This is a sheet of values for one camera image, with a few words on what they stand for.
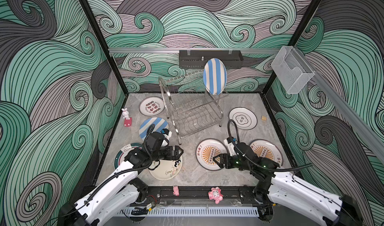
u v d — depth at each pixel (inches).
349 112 22.8
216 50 36.8
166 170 31.9
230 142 28.1
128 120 40.1
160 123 39.9
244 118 40.8
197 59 37.4
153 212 27.4
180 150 28.6
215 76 31.0
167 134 27.8
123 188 23.3
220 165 26.9
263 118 41.1
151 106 43.6
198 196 29.3
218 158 27.5
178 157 26.4
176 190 28.7
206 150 34.9
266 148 35.3
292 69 31.2
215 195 27.9
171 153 25.9
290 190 19.2
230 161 26.5
